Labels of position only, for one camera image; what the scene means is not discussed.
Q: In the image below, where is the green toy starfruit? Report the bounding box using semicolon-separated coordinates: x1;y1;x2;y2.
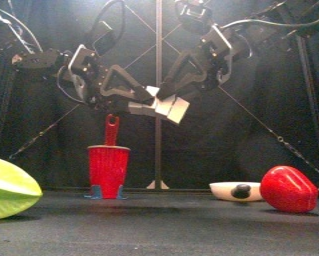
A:
0;158;44;221

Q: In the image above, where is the white bowl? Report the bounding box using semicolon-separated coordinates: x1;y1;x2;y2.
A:
208;181;266;203

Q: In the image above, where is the red bell pepper toy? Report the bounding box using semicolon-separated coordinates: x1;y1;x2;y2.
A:
259;165;319;214

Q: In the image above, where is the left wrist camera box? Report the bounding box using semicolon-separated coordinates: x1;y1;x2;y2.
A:
83;20;124;56

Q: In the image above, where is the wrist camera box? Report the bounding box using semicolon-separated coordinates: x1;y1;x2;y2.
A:
173;0;212;34
83;20;124;56

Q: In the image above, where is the vertical metal frame pole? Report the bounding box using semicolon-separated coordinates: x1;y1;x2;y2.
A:
145;0;171;191

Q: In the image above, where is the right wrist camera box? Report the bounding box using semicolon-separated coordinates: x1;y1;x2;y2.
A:
173;0;212;34

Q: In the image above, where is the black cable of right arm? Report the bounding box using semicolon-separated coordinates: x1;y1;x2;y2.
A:
219;0;319;32

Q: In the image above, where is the red cup with handle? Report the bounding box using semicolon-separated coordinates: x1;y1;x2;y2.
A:
83;113;132;201

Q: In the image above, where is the dark metal frame post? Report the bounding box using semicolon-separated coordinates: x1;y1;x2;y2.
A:
295;35;319;169

